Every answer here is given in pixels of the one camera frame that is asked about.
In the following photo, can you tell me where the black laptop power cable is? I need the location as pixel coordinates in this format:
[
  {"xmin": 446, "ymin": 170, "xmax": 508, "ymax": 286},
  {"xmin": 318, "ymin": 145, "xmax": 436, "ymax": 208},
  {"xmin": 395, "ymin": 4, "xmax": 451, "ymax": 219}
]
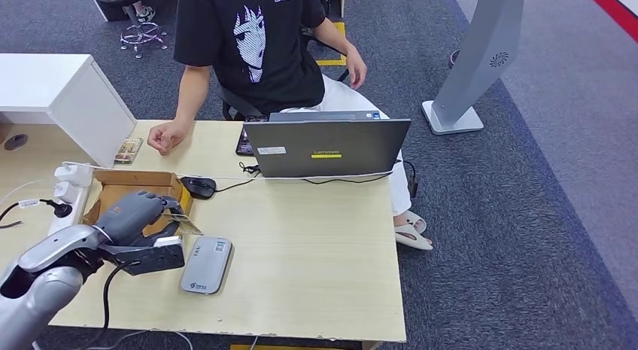
[{"xmin": 302, "ymin": 160, "xmax": 417, "ymax": 186}]

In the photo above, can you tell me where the yellow floor tape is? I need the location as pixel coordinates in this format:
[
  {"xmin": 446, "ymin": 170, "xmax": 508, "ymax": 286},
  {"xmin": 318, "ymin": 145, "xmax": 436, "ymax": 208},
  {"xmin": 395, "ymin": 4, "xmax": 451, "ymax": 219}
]
[{"xmin": 314, "ymin": 20, "xmax": 348, "ymax": 68}]

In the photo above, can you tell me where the white sandal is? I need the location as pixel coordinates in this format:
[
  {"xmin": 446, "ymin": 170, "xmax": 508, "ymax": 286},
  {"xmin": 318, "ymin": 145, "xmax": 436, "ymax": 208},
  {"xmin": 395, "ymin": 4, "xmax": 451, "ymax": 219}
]
[
  {"xmin": 394, "ymin": 210, "xmax": 427, "ymax": 235},
  {"xmin": 394, "ymin": 224, "xmax": 433, "ymax": 251}
]

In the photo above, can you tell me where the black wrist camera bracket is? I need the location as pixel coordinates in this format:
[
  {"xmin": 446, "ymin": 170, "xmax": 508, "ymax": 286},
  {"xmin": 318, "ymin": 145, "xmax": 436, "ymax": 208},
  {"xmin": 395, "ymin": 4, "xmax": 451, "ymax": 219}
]
[{"xmin": 102, "ymin": 235, "xmax": 187, "ymax": 277}]

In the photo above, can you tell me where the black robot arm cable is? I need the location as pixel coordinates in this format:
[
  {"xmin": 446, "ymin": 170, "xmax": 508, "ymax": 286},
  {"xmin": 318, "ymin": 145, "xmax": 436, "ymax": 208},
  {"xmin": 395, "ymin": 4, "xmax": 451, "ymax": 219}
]
[{"xmin": 74, "ymin": 260, "xmax": 143, "ymax": 350}]

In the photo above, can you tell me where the black plug with cable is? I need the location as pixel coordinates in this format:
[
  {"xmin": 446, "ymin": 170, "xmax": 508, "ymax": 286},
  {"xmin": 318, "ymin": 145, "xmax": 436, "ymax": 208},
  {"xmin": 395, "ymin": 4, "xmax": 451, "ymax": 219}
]
[{"xmin": 0, "ymin": 198, "xmax": 74, "ymax": 230}]

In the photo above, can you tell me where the round desk cable grommet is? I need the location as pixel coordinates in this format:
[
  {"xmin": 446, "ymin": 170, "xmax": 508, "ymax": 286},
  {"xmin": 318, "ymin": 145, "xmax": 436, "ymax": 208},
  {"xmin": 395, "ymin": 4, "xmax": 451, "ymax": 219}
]
[{"xmin": 3, "ymin": 133, "xmax": 29, "ymax": 151}]

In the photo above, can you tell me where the person's left hand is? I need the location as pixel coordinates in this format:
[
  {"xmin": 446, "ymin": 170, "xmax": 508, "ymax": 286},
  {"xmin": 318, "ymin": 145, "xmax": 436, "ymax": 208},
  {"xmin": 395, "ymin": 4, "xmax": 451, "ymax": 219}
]
[{"xmin": 345, "ymin": 47, "xmax": 369, "ymax": 91}]

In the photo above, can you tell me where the large white charger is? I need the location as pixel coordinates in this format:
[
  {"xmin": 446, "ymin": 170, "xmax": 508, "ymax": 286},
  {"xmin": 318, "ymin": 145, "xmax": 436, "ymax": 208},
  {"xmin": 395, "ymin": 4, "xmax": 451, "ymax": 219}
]
[{"xmin": 53, "ymin": 163, "xmax": 94, "ymax": 187}]

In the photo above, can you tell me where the person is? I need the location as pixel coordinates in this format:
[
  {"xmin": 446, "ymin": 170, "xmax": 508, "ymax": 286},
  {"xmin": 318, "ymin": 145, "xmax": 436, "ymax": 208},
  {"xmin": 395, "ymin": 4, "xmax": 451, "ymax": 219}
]
[{"xmin": 147, "ymin": 0, "xmax": 433, "ymax": 251}]

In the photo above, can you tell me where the black computer mouse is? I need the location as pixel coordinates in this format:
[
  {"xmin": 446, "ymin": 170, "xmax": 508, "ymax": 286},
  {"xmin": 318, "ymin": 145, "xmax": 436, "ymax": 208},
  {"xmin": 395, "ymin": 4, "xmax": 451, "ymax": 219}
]
[{"xmin": 180, "ymin": 175, "xmax": 217, "ymax": 200}]

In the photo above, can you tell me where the small white charger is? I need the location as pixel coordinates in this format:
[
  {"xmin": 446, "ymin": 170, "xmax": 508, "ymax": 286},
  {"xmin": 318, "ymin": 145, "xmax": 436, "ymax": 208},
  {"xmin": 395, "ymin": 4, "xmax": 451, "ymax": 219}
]
[{"xmin": 53, "ymin": 181, "xmax": 82, "ymax": 205}]

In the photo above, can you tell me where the white cabinet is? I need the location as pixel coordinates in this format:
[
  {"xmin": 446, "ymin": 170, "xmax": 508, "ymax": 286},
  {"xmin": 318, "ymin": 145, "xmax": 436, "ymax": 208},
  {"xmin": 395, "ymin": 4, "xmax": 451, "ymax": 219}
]
[{"xmin": 0, "ymin": 53, "xmax": 138, "ymax": 169}]

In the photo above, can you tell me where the grey card reader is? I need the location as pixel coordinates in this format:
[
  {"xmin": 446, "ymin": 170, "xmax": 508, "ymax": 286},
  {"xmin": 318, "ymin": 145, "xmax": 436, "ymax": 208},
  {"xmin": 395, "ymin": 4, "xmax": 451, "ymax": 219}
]
[{"xmin": 180, "ymin": 236, "xmax": 234, "ymax": 295}]

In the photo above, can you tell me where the grey kiosk stand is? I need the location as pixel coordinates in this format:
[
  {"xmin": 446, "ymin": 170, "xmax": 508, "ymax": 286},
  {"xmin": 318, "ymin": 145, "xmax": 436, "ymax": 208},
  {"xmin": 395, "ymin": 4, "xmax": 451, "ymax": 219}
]
[{"xmin": 421, "ymin": 0, "xmax": 527, "ymax": 136}]

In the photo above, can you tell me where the open cardboard box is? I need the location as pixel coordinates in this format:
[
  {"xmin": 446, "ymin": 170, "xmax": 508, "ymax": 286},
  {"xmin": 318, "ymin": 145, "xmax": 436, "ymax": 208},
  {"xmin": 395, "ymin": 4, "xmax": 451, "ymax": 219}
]
[{"xmin": 82, "ymin": 169, "xmax": 194, "ymax": 239}]

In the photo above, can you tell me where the black mouse cable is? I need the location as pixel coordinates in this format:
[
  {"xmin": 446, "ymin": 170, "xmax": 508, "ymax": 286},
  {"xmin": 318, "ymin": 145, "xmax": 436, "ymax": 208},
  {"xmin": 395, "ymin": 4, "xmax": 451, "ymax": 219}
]
[{"xmin": 215, "ymin": 161, "xmax": 263, "ymax": 193}]

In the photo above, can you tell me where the white power strip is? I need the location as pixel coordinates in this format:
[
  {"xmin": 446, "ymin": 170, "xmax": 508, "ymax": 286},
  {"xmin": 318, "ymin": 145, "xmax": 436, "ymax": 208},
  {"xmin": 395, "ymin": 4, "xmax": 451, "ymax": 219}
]
[{"xmin": 47, "ymin": 185, "xmax": 91, "ymax": 236}]

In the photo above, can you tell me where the chrome stool base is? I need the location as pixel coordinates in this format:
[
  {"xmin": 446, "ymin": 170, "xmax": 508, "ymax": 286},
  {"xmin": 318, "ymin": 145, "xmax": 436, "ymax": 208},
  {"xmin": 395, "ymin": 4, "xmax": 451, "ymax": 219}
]
[{"xmin": 119, "ymin": 6, "xmax": 169, "ymax": 59}]

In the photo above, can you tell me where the grey laptop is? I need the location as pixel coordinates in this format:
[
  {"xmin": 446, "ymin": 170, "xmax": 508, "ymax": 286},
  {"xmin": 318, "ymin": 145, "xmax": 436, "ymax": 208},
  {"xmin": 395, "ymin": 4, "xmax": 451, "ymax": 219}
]
[{"xmin": 243, "ymin": 111, "xmax": 413, "ymax": 179}]

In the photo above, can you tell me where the person's right hand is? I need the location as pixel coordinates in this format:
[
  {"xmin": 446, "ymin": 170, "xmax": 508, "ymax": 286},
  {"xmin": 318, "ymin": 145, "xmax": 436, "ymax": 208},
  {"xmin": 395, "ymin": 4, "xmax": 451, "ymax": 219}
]
[{"xmin": 147, "ymin": 119, "xmax": 193, "ymax": 157}]

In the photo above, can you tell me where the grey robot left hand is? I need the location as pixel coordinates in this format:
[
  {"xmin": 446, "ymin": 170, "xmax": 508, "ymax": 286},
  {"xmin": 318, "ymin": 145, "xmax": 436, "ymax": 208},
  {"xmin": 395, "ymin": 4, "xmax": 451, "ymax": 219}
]
[{"xmin": 94, "ymin": 190, "xmax": 187, "ymax": 246}]

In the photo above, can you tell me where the thin white cable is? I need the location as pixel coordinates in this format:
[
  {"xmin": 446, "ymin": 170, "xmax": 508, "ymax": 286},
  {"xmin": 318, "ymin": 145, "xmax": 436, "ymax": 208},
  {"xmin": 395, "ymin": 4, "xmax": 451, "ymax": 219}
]
[{"xmin": 62, "ymin": 161, "xmax": 395, "ymax": 182}]

